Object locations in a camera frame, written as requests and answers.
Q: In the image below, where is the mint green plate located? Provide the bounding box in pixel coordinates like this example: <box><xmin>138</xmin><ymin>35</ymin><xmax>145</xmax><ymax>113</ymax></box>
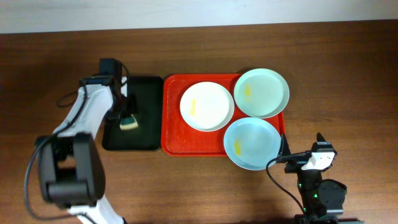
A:
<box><xmin>233</xmin><ymin>68</ymin><xmax>290</xmax><ymax>118</ymax></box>

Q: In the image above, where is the green and yellow sponge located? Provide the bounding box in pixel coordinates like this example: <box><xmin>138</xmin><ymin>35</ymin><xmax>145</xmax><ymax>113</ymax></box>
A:
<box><xmin>119</xmin><ymin>114</ymin><xmax>139</xmax><ymax>131</ymax></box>

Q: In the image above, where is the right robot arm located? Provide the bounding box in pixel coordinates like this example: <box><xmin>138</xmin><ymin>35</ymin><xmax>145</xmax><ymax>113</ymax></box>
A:
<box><xmin>275</xmin><ymin>133</ymin><xmax>362</xmax><ymax>223</ymax></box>

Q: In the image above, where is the white plate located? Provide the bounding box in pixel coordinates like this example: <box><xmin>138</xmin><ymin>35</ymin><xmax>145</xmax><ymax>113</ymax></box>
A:
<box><xmin>179</xmin><ymin>82</ymin><xmax>234</xmax><ymax>132</ymax></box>

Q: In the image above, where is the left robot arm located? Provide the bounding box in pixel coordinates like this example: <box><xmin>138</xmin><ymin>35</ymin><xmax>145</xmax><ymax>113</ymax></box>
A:
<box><xmin>32</xmin><ymin>75</ymin><xmax>127</xmax><ymax>223</ymax></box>

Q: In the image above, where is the red plastic tray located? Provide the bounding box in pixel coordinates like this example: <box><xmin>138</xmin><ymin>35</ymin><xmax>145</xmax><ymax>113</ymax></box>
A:
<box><xmin>160</xmin><ymin>73</ymin><xmax>286</xmax><ymax>157</ymax></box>

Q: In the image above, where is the light blue plate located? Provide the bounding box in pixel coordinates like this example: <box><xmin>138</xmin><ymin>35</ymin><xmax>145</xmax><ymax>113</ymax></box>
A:
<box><xmin>223</xmin><ymin>118</ymin><xmax>281</xmax><ymax>170</ymax></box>

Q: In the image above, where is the black plastic tray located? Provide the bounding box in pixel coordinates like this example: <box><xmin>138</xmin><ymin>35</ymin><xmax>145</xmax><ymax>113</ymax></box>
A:
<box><xmin>102</xmin><ymin>77</ymin><xmax>164</xmax><ymax>151</ymax></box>

